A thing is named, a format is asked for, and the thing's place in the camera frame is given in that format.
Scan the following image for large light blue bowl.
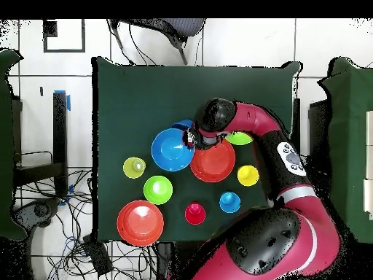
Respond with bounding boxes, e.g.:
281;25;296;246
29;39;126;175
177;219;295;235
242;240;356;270
151;128;195;172

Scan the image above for small dark blue bowl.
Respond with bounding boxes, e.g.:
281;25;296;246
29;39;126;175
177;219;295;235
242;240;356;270
170;118;195;131

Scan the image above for orange bowl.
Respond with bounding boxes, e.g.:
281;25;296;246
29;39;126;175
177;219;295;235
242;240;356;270
117;200;165;248
189;139;236;184

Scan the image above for large green bowl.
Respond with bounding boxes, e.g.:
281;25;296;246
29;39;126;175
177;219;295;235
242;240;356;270
224;131;254;146

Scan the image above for small green bowl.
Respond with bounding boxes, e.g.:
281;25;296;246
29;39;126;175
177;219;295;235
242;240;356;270
143;175;173;206

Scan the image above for dark green tablecloth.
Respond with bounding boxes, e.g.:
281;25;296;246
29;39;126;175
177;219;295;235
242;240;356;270
92;56;301;243

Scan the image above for translucent yellow cup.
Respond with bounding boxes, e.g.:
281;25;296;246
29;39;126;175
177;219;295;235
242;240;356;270
122;156;147;179

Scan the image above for opaque yellow cup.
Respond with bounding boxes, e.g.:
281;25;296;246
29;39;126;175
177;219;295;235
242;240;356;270
236;165;260;187

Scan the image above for light blue cup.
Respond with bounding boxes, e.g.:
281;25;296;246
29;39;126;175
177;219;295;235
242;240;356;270
219;191;242;214

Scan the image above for red cup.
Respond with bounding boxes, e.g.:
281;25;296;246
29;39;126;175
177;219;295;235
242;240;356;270
184;201;207;226

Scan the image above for grey office chair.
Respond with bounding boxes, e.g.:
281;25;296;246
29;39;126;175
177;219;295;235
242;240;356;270
109;18;207;66

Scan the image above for blue tape strip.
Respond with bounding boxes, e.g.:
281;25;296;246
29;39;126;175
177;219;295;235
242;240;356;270
53;89;71;112

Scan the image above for black metal stand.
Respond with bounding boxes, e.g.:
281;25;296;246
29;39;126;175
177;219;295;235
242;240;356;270
12;91;69;197

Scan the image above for black power strip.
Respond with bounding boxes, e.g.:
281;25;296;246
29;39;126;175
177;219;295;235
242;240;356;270
82;234;114;276

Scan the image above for green table cloth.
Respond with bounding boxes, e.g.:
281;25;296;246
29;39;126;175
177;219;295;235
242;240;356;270
0;48;28;241
317;56;373;244

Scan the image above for black chair base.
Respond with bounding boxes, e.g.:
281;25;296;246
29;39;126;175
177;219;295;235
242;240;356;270
12;197;63;237

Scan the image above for floor cable bundle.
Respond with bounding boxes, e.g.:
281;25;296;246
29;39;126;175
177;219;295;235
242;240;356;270
17;167;158;280

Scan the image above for black square frame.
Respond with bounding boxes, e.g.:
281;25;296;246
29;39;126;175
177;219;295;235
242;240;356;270
42;18;86;54

